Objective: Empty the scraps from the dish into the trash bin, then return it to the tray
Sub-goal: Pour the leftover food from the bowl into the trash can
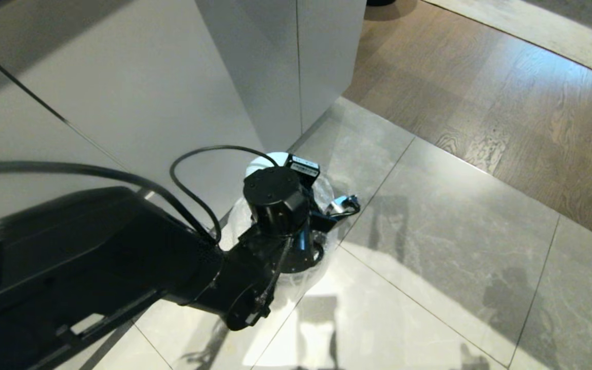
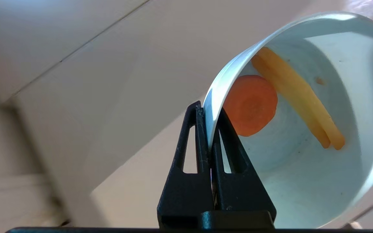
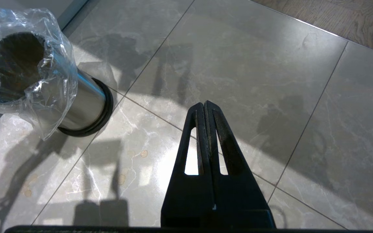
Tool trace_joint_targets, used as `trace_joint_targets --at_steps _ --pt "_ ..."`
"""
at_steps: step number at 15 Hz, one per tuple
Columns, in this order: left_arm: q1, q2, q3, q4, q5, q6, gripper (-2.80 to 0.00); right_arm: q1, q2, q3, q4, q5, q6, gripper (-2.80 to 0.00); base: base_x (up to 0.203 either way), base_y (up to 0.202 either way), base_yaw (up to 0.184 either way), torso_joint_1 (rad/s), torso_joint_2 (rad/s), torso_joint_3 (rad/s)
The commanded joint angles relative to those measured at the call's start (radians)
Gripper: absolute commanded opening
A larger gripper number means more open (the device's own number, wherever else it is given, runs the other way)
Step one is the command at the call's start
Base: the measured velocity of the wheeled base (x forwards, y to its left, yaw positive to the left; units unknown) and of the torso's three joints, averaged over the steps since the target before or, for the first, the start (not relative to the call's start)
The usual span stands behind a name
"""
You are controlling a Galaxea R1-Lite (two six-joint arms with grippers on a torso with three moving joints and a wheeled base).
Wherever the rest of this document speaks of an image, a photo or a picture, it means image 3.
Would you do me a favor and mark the clear plastic bin liner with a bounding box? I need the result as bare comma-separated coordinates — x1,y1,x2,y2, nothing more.
0,8,78,141

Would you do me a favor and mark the stainless steel trash bin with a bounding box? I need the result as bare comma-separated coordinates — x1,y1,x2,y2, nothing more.
0,32,114,137

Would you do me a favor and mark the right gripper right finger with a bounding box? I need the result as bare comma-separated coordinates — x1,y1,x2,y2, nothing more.
204,100,276,228

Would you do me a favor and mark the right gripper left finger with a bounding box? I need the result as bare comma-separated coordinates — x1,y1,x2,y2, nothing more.
161,102,213,228

